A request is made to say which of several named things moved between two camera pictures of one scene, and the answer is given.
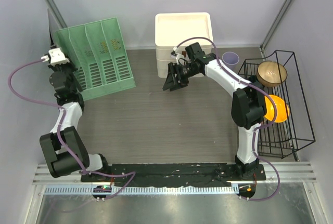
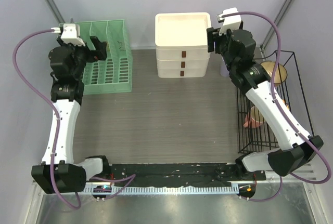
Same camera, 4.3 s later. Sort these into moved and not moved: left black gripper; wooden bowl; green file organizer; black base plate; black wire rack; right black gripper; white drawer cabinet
Moved: left black gripper; green file organizer; right black gripper
Not moved: black wire rack; white drawer cabinet; wooden bowl; black base plate
